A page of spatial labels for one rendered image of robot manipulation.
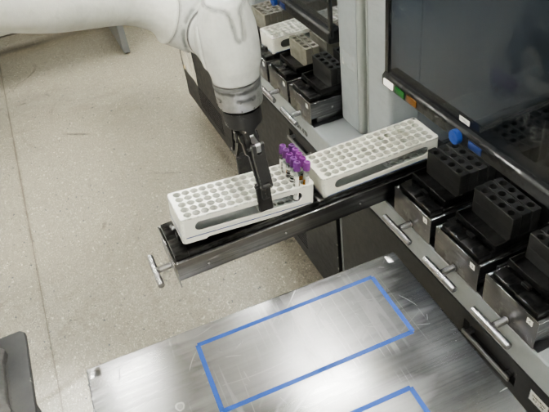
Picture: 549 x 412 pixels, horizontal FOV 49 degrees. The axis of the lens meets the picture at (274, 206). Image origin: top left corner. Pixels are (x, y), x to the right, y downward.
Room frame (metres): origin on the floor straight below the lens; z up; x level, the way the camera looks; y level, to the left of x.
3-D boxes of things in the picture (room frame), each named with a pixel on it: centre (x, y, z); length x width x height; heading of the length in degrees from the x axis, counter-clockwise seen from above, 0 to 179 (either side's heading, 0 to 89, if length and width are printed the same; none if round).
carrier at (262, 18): (1.94, -0.05, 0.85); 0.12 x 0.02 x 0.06; 19
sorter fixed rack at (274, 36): (1.83, -0.19, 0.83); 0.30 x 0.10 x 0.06; 109
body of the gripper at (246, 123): (1.01, 0.04, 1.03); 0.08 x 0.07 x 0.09; 18
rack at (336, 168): (1.10, -0.23, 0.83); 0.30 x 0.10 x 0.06; 109
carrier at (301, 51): (1.65, -0.15, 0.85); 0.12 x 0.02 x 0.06; 19
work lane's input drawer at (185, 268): (1.04, -0.06, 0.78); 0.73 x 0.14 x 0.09; 109
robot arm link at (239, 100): (1.01, 0.04, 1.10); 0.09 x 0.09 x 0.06
